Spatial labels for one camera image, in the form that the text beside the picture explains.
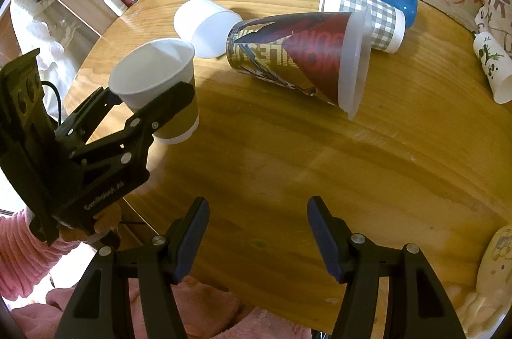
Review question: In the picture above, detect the brown paper coffee cup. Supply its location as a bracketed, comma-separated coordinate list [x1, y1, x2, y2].
[108, 38, 200, 144]

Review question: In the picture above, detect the pink sleeve left forearm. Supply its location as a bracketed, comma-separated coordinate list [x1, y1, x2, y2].
[0, 211, 80, 301]

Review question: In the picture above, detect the white plastic cup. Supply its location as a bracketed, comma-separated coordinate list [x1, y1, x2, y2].
[173, 0, 242, 59]

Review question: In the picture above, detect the red patterned paper cup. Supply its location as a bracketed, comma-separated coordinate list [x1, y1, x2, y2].
[226, 8, 372, 120]

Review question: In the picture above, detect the grey checked paper cup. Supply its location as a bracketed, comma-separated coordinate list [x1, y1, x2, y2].
[319, 0, 407, 55]

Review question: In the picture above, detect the white panda print cup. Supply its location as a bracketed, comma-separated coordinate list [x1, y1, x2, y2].
[473, 32, 512, 104]

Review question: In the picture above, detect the person's left hand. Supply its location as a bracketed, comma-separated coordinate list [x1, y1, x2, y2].
[59, 202, 122, 242]

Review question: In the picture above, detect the white small bottle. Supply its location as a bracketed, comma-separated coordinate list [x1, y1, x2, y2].
[103, 0, 128, 16]

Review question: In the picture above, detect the cream ceramic mug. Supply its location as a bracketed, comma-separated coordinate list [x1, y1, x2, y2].
[456, 224, 511, 338]

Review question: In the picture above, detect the letter print fabric bag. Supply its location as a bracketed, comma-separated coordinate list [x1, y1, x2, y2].
[475, 0, 512, 55]

